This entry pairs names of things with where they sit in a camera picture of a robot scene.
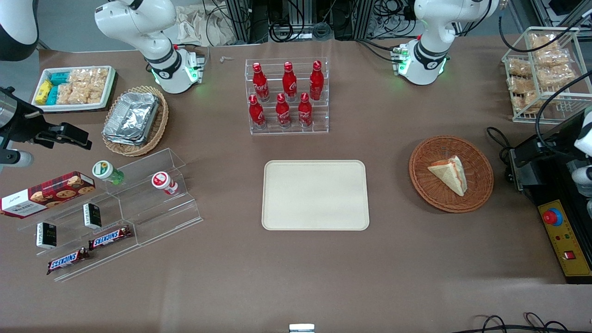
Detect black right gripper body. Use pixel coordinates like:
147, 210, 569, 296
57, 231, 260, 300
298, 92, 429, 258
4, 105, 53, 145

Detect triangle sandwich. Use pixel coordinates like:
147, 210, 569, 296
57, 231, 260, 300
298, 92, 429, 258
427, 155, 468, 197

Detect white rectangular snack tray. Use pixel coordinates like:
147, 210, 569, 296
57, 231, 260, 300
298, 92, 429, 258
31, 66, 117, 113

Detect light oval wicker basket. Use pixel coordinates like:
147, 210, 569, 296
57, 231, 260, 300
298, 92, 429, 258
101, 85, 170, 157

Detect brown round wicker basket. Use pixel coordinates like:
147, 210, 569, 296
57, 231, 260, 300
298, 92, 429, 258
409, 135, 494, 214

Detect cream rectangular tray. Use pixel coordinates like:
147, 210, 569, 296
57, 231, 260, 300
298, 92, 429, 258
262, 160, 370, 231

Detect black grey box device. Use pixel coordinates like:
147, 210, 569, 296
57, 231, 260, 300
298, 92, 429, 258
509, 157, 540, 191

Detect yellow snack packet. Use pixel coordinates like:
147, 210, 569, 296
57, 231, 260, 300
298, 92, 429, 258
35, 80, 54, 105

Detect clear rice cracker packet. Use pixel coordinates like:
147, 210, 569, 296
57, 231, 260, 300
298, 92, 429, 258
87, 81, 109, 104
69, 68, 110, 86
56, 82, 89, 105

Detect black equipment stand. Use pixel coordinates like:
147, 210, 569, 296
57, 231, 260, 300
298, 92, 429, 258
526, 118, 592, 284

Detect green capped drink bottle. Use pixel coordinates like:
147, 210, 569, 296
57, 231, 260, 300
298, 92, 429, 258
92, 160, 125, 185

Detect red tartan cookie box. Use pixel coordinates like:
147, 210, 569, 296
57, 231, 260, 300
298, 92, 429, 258
0, 171, 96, 219

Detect bagged fried snack packet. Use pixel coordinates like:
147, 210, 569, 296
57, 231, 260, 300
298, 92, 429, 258
536, 67, 577, 89
507, 59, 533, 78
536, 48, 573, 68
507, 76, 533, 94
528, 32, 570, 52

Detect stacked aluminium foil trays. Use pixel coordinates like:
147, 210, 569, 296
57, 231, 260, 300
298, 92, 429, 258
102, 92, 160, 147

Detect small black white box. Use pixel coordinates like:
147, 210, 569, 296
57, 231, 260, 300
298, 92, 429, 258
36, 222, 57, 250
83, 203, 102, 229

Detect yellow emergency stop box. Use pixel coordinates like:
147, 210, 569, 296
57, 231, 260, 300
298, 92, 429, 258
537, 199, 592, 284

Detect red capped drink bottle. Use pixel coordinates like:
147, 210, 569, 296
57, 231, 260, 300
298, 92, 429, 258
151, 171, 179, 196

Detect brown snickers bar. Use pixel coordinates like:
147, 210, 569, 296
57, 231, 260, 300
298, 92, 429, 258
46, 247, 91, 276
88, 226, 133, 251

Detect clear acrylic stepped display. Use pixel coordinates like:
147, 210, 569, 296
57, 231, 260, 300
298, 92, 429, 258
18, 148, 204, 283

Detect beige crumpled cloth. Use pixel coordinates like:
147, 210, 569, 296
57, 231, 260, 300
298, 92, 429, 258
175, 4, 237, 47

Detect red cola bottle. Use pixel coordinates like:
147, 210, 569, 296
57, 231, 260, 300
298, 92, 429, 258
275, 93, 292, 129
282, 61, 298, 102
309, 60, 324, 101
248, 94, 267, 130
253, 62, 271, 103
297, 92, 314, 128

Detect clear acrylic bottle rack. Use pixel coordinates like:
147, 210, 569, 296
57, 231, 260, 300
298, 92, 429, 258
245, 57, 330, 136

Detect white wire rack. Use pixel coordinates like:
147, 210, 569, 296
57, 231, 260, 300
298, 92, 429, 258
501, 26, 592, 124

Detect black device cable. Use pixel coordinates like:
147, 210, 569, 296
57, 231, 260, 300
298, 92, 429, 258
486, 126, 515, 183

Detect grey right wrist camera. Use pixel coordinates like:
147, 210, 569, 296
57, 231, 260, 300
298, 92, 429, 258
0, 150, 34, 173

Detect black floor cables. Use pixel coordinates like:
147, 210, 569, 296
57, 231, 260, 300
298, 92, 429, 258
462, 313, 592, 333

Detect black aluminium frame rack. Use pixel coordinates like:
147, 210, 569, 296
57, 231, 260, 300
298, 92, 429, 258
226, 0, 270, 45

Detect coiled black cable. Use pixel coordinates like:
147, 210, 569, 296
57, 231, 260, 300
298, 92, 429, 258
270, 20, 295, 42

